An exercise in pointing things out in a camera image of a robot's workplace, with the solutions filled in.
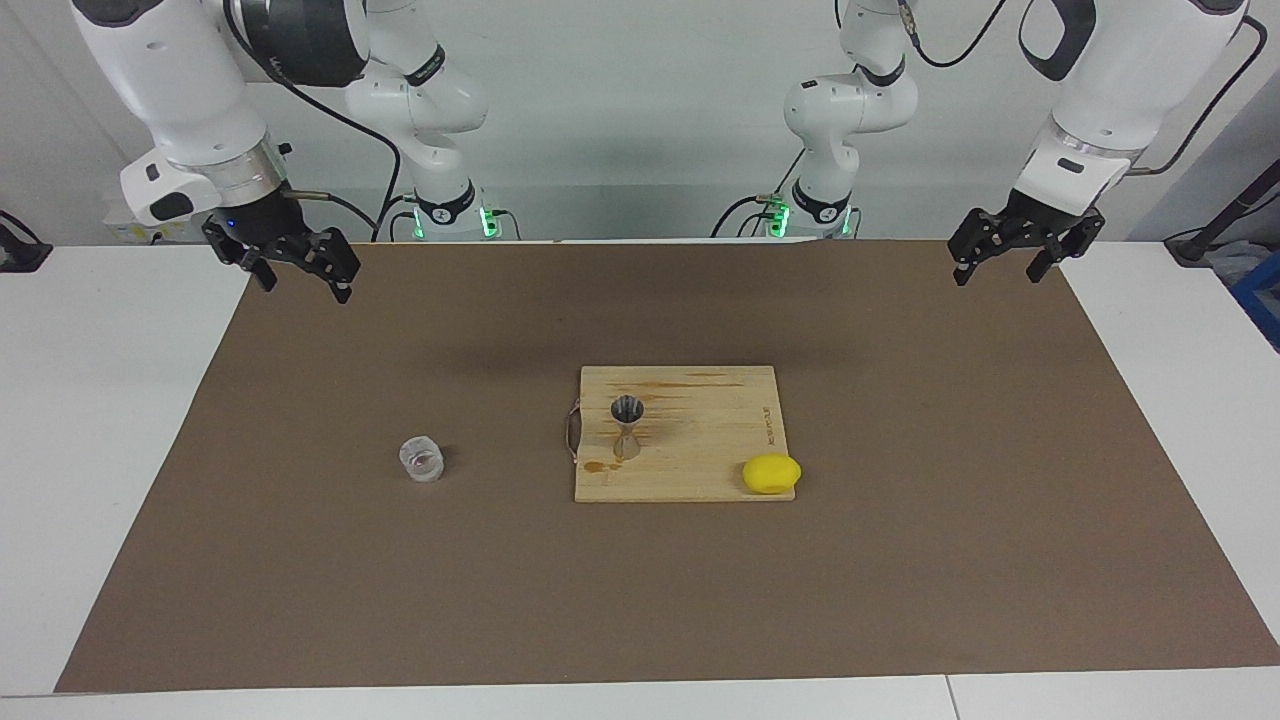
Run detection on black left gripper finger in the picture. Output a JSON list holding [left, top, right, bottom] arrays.
[[948, 212, 991, 288], [1027, 235, 1076, 284]]

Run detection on small clear glass cup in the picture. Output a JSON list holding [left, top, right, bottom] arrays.
[[399, 435, 445, 484]]

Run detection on steel double jigger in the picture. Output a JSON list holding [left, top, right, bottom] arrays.
[[610, 395, 646, 463]]

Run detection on black stand pole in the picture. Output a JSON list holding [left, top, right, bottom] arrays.
[[1163, 160, 1280, 266]]

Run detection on blue crate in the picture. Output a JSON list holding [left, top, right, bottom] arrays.
[[1228, 250, 1280, 353]]

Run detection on yellow lemon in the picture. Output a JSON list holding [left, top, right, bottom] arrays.
[[742, 454, 803, 496]]

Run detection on bamboo cutting board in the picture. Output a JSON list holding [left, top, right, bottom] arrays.
[[563, 365, 798, 504]]

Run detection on brown table mat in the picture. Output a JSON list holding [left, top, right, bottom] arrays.
[[55, 240, 1280, 694]]

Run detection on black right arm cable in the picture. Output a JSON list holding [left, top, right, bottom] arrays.
[[222, 0, 421, 241]]

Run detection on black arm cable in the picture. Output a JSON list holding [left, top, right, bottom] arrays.
[[835, 0, 1269, 179], [222, 0, 421, 241]]

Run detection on black right base cables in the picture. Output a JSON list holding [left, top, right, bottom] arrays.
[[372, 193, 421, 243]]

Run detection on black base cables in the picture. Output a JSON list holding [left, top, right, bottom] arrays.
[[712, 140, 801, 239], [372, 193, 421, 243]]

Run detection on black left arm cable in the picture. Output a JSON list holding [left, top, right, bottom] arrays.
[[835, 0, 1269, 179]]

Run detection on white wall socket box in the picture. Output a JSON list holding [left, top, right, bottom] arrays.
[[105, 210, 216, 246]]

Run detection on black left base cables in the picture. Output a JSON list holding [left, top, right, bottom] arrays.
[[712, 140, 801, 239]]

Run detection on black clamp mount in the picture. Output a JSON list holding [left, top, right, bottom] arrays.
[[0, 210, 53, 273]]

